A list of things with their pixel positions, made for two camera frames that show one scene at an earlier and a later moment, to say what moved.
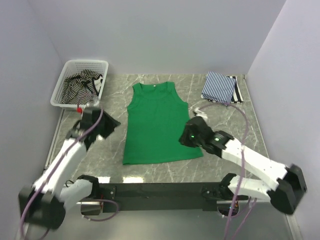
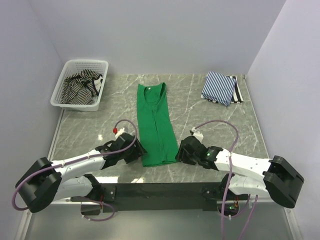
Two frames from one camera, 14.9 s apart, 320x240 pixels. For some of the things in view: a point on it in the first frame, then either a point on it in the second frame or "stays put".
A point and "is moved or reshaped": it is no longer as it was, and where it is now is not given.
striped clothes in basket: [81, 88] stays put
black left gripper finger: [107, 125] to [139, 150]
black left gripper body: [98, 134] to [128, 156]
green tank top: [154, 120] is moved or reshaped
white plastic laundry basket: [81, 84] stays put
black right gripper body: [188, 139] to [190, 159]
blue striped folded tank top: [219, 88] stays put
